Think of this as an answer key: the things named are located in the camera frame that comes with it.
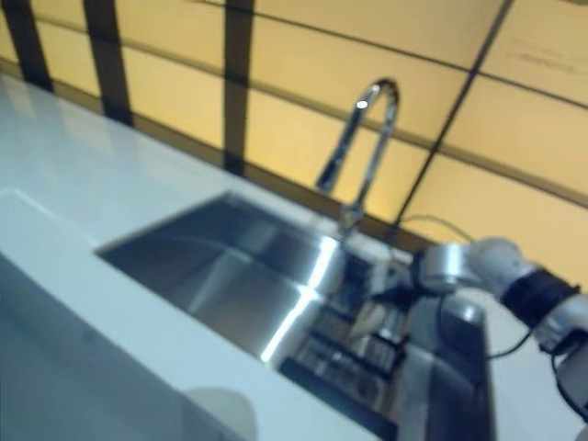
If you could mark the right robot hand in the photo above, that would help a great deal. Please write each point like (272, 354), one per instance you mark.
(390, 282)

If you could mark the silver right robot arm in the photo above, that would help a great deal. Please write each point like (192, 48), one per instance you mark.
(496, 266)

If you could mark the black roll-up drying rack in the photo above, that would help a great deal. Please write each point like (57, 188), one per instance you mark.
(340, 358)

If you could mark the chrome gooseneck faucet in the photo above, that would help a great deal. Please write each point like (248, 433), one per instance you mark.
(381, 151)

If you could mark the stainless steel sink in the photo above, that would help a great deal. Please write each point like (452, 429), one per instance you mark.
(206, 275)

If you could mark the white cabinet door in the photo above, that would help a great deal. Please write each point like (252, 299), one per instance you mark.
(82, 381)

